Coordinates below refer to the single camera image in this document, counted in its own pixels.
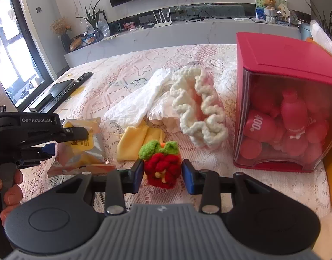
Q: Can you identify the yellow snack packet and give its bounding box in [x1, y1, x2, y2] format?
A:
[47, 117, 116, 179]

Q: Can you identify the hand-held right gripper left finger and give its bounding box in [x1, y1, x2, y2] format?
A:
[58, 159, 144, 215]

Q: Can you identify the marble television console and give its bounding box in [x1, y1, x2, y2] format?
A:
[64, 18, 303, 69]

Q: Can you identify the round paper fan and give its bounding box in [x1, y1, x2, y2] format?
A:
[280, 3, 291, 20]

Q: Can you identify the person's left hand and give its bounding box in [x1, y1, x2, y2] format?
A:
[0, 169, 23, 224]

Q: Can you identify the green picture board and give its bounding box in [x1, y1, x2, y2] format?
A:
[254, 0, 289, 23]

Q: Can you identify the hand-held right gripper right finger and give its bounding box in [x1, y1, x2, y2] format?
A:
[181, 159, 266, 213]

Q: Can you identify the red crochet strawberry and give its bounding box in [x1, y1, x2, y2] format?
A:
[138, 140, 182, 188]

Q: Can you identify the black cable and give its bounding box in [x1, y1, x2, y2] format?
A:
[179, 9, 210, 23]

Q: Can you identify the white textured cloth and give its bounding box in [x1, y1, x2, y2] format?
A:
[309, 19, 332, 54]

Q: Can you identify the lace tablecloth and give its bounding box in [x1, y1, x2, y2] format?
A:
[18, 44, 332, 218]

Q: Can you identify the yellow cloth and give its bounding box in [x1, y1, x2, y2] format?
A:
[117, 125, 165, 162]

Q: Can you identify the vase of dried flowers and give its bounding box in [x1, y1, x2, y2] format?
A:
[50, 17, 73, 54]

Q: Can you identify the long-leaf potted plant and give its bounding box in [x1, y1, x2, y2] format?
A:
[305, 0, 332, 32]

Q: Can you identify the glass sliding door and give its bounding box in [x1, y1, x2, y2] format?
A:
[0, 0, 55, 112]

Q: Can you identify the white router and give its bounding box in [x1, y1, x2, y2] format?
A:
[153, 9, 173, 28]

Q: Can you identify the grey soundbar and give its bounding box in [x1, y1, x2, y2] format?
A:
[186, 4, 245, 18]

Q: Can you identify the brown wooden ornament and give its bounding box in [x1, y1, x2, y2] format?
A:
[70, 37, 84, 52]

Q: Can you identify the flat black box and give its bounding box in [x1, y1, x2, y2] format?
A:
[29, 79, 83, 112]

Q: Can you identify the green plant in glass vase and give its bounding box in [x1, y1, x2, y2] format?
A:
[76, 0, 110, 42]

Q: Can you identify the white pink knitted scrunchie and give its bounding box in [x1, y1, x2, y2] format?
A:
[170, 66, 229, 150]

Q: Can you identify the red box of pink sponges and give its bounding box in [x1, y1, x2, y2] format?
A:
[233, 32, 332, 173]

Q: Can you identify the white plastic bag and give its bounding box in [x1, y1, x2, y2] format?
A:
[104, 68, 183, 132]

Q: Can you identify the blue trash can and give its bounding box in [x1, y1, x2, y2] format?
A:
[301, 22, 312, 41]

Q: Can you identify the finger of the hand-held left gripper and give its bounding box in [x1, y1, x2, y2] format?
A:
[56, 126, 89, 143]
[43, 144, 56, 159]

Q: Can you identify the black remote control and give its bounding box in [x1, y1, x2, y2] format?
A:
[49, 71, 93, 101]

